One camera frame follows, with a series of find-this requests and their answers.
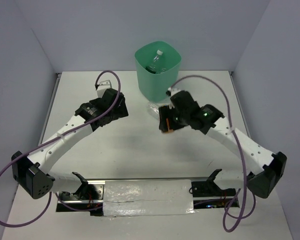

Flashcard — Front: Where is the blue label bottle white cap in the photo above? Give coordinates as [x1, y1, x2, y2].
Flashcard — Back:
[146, 102, 161, 121]

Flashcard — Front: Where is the orange juice bottle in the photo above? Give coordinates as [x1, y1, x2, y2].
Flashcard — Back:
[166, 118, 174, 133]

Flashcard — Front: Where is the green label clear bottle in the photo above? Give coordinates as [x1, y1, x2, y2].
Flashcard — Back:
[145, 49, 167, 74]

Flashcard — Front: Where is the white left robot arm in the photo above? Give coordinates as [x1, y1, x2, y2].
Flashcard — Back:
[12, 88, 129, 200]

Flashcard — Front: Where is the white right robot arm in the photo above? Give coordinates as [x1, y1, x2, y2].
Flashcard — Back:
[158, 87, 287, 199]

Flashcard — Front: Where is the green plastic bin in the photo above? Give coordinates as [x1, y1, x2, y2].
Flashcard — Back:
[134, 41, 182, 102]

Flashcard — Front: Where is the silver tape patch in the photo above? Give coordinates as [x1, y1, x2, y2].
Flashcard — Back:
[103, 179, 195, 217]

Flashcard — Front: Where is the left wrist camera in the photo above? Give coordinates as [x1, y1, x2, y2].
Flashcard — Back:
[95, 80, 112, 98]

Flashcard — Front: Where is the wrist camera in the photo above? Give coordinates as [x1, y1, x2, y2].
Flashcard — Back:
[165, 87, 181, 98]
[95, 80, 112, 98]

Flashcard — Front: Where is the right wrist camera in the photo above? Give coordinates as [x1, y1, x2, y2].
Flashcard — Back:
[165, 87, 181, 98]

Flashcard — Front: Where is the black metal base rail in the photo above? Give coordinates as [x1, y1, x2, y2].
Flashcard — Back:
[56, 178, 237, 217]

